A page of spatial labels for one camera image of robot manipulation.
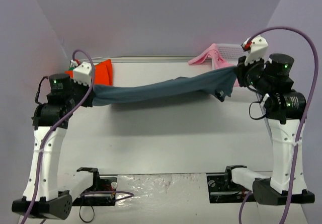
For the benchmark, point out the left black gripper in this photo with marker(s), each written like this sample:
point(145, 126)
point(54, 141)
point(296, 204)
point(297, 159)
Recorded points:
point(86, 94)

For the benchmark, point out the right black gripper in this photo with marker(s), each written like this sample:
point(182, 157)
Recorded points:
point(242, 73)

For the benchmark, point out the blue t shirt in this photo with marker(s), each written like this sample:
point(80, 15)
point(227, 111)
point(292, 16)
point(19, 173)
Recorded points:
point(219, 83)

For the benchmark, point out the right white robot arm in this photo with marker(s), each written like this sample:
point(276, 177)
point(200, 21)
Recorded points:
point(284, 108)

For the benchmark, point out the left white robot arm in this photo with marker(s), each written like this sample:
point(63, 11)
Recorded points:
point(42, 198)

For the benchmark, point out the white plastic basket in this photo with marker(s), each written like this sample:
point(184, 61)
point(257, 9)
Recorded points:
point(231, 52)

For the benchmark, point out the orange folded t shirt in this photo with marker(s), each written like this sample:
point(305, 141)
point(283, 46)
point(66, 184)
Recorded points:
point(103, 73)

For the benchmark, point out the pink t shirt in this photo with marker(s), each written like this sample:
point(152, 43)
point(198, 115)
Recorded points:
point(212, 53)

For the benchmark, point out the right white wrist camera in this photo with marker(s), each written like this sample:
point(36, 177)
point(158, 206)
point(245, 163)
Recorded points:
point(256, 49)

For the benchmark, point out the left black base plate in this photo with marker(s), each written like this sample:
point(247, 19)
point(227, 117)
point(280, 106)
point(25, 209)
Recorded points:
point(106, 183)

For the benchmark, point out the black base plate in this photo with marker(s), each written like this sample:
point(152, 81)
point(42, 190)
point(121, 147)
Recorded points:
point(219, 192)
point(106, 183)

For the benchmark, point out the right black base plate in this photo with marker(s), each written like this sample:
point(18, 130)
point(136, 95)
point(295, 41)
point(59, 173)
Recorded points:
point(219, 192)

